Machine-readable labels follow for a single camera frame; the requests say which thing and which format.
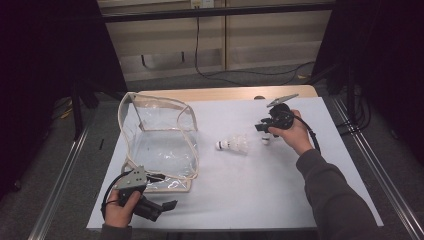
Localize white wall outlet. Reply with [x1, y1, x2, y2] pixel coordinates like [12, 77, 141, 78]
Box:
[190, 0, 215, 9]

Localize aluminium floor rail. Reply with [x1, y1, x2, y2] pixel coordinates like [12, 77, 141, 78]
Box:
[28, 124, 93, 240]
[331, 98, 424, 240]

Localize bundle of black cables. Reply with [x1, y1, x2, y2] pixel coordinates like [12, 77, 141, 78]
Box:
[336, 94, 372, 134]

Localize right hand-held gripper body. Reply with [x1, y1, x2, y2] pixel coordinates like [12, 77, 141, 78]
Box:
[266, 93, 300, 131]

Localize white table mat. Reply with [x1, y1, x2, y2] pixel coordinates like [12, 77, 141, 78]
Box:
[86, 96, 384, 232]

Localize person's right hand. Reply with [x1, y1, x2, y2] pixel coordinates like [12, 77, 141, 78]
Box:
[268, 111, 314, 157]

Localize black curtain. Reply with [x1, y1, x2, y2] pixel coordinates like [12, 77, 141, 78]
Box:
[311, 0, 424, 164]
[0, 0, 128, 201]

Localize clear plastic bag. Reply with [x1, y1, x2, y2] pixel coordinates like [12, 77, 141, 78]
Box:
[118, 91, 201, 194]

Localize hand-held gripper black cable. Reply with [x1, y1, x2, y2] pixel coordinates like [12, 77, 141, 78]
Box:
[289, 109, 322, 154]
[100, 170, 134, 221]

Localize long black power cable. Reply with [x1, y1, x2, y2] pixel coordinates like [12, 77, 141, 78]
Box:
[194, 15, 316, 87]

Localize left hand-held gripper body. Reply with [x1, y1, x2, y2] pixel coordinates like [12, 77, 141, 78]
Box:
[116, 165, 164, 223]

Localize black metal stand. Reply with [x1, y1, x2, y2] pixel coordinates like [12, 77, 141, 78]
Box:
[344, 66, 358, 124]
[71, 78, 101, 141]

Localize person's left hand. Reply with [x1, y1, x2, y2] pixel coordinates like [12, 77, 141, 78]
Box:
[104, 190, 143, 229]

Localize right hand-held gripper black cable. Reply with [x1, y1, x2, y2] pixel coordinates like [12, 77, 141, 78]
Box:
[289, 109, 322, 154]

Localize left hand-held gripper black cable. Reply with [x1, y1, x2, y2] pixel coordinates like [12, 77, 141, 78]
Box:
[100, 170, 134, 221]

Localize wooden counter with dark edge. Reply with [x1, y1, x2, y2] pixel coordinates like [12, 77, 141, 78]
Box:
[101, 0, 336, 24]

